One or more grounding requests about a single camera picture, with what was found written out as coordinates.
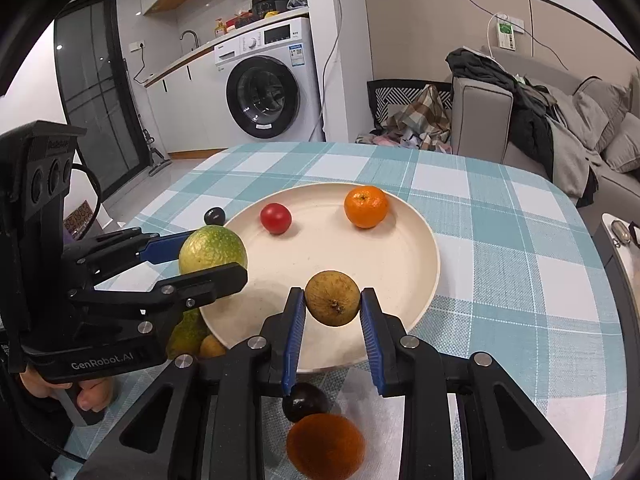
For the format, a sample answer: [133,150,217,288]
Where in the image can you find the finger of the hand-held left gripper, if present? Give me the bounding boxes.
[62,227,193,287]
[67,265,249,335]

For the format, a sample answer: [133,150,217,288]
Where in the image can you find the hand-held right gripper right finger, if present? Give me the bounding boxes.
[360,287,593,480]

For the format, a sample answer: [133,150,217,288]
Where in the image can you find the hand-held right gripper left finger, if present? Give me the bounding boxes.
[75,287,307,480]

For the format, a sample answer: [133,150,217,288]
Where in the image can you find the yellow-green guava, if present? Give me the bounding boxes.
[165,307,211,360]
[178,225,248,301]

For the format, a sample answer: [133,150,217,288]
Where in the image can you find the brown longan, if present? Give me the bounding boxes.
[199,334,228,360]
[304,270,362,328]

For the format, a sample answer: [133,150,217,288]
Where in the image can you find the cream round plate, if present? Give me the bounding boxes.
[197,182,441,373]

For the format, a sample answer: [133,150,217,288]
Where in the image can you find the red cherry tomato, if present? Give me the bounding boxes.
[260,203,293,235]

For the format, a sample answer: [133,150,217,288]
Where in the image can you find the orange tangerine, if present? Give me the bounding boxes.
[344,185,390,229]
[286,413,366,478]

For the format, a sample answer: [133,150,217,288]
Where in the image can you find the person's left hand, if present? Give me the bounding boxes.
[19,367,118,412]

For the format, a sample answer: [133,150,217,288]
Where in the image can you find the patterned cardboard box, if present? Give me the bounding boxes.
[64,200,98,239]

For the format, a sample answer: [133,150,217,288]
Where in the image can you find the grey floor mop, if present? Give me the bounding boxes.
[135,125,173,177]

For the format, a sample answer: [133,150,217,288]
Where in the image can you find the white lower cabinets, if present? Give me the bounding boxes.
[145,55,236,153]

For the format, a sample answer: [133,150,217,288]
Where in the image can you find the teal checked tablecloth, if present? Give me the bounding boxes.
[62,141,628,480]

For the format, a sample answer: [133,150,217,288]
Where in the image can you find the dark glass door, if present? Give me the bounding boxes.
[52,0,148,176]

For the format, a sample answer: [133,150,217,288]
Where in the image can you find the white kitchen counter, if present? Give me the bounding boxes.
[144,7,311,88]

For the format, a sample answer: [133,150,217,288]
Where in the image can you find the white washing machine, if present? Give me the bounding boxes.
[214,16,325,143]

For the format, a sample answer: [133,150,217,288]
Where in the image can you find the pile of clothes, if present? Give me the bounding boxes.
[355,130,453,154]

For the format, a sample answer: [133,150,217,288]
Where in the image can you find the plaid cloth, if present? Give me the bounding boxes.
[385,84,453,151]

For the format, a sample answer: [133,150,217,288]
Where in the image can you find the black patterned basket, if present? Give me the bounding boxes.
[367,80,453,133]

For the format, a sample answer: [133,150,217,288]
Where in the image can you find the grey sofa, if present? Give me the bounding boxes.
[450,47,640,241]

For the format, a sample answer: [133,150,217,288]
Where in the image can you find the white side table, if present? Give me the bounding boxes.
[592,212,640,361]

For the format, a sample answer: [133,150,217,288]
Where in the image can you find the grey blanket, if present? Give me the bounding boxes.
[520,80,606,201]

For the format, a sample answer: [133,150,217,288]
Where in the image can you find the black rice cooker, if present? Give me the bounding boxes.
[251,0,292,18]

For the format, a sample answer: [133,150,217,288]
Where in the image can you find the dark coat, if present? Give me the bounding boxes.
[445,47,556,176]

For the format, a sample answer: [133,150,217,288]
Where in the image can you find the grey cushion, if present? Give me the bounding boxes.
[572,76,632,151]
[602,112,640,173]

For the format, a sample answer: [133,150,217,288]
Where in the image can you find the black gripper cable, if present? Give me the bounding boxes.
[70,162,104,233]

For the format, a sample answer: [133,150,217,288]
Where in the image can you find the white green wall device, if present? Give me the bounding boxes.
[492,17,521,52]

